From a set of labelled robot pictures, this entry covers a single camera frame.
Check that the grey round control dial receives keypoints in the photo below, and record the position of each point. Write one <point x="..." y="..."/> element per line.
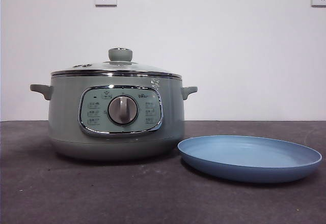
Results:
<point x="123" y="110"/>

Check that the glass lid with green knob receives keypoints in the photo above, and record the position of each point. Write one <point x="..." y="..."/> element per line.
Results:
<point x="120" y="54"/>

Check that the pale green electric steamer pot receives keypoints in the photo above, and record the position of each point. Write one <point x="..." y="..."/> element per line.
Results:
<point x="66" y="122"/>

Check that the blue round plate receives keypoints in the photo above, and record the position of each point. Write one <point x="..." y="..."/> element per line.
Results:
<point x="242" y="157"/>

